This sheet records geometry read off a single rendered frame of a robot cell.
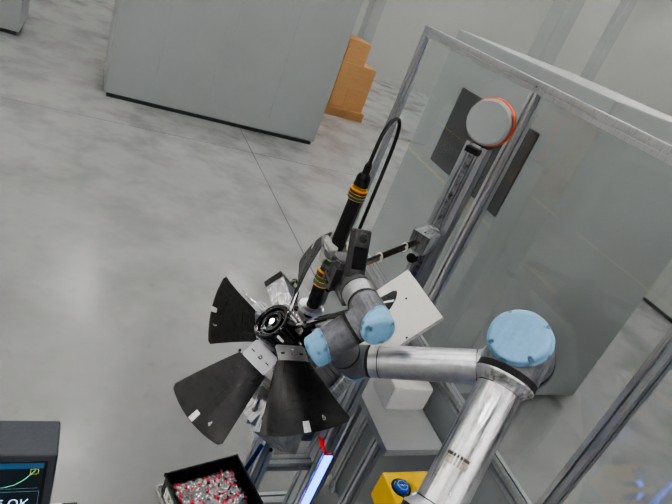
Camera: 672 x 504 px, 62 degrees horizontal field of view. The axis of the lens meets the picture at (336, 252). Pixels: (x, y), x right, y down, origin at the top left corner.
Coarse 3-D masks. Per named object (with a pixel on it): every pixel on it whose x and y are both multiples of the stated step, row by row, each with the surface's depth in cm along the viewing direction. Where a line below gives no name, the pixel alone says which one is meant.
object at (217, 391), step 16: (240, 352) 163; (208, 368) 162; (224, 368) 162; (240, 368) 162; (176, 384) 163; (192, 384) 162; (208, 384) 161; (224, 384) 160; (240, 384) 161; (256, 384) 162; (192, 400) 160; (208, 400) 159; (224, 400) 159; (240, 400) 160; (208, 416) 158; (224, 416) 158; (208, 432) 156; (224, 432) 157
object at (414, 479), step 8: (392, 472) 149; (400, 472) 150; (408, 472) 151; (416, 472) 152; (424, 472) 153; (384, 480) 146; (392, 480) 146; (408, 480) 148; (416, 480) 149; (376, 488) 149; (384, 488) 146; (392, 488) 144; (416, 488) 147; (376, 496) 148; (384, 496) 145; (392, 496) 142; (400, 496) 143
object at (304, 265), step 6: (324, 234) 181; (330, 234) 176; (318, 240) 182; (318, 246) 177; (306, 252) 189; (312, 252) 178; (318, 252) 173; (306, 258) 184; (312, 258) 174; (300, 264) 191; (306, 264) 177; (300, 270) 187; (306, 270) 172; (300, 276) 177; (300, 282) 170; (294, 294) 177
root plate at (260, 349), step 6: (258, 342) 164; (258, 348) 164; (264, 348) 164; (246, 354) 163; (252, 354) 163; (258, 354) 164; (264, 354) 164; (270, 354) 164; (252, 360) 163; (258, 360) 163; (264, 360) 164; (270, 360) 164; (276, 360) 164; (258, 366) 163; (264, 366) 163; (270, 366) 163; (264, 372) 163
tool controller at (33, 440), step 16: (0, 432) 101; (16, 432) 102; (32, 432) 103; (48, 432) 104; (0, 448) 97; (16, 448) 98; (32, 448) 99; (48, 448) 100; (0, 464) 96; (16, 464) 97; (32, 464) 98; (48, 464) 99; (0, 480) 96; (16, 480) 97; (32, 480) 98; (48, 480) 100; (0, 496) 97; (16, 496) 98; (32, 496) 99; (48, 496) 101
